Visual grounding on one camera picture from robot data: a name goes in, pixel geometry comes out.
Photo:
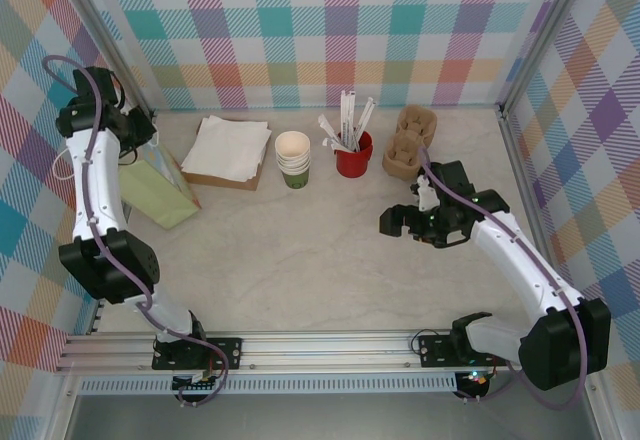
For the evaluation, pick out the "pale green paper bag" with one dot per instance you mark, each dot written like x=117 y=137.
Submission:
x=160 y=200

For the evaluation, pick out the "white paper napkin stack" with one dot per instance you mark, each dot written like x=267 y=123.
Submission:
x=225 y=145

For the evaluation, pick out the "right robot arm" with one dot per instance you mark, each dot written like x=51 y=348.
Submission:
x=520 y=260

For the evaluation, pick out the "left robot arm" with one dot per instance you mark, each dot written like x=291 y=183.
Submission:
x=95 y=200

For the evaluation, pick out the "red plastic bucket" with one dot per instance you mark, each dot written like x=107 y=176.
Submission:
x=352 y=162

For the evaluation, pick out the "white wrapped straw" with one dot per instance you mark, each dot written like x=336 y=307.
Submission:
x=345 y=115
x=352 y=115
x=365 y=117
x=327 y=130

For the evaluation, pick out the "stack of paper cups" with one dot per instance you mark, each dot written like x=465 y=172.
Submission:
x=292 y=145

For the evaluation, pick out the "brown cardboard tray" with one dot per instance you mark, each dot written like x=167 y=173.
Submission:
x=248 y=184

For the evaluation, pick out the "aluminium table side rail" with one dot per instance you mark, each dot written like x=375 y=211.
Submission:
x=96 y=319
x=526 y=185

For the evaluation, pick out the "aluminium frame post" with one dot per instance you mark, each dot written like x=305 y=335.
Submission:
x=102 y=10
x=544 y=35

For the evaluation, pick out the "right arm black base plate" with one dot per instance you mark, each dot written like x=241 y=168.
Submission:
x=435 y=350

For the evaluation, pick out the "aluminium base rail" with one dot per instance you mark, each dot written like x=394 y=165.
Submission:
x=325 y=350

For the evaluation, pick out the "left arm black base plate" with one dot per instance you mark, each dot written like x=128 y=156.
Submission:
x=227 y=352

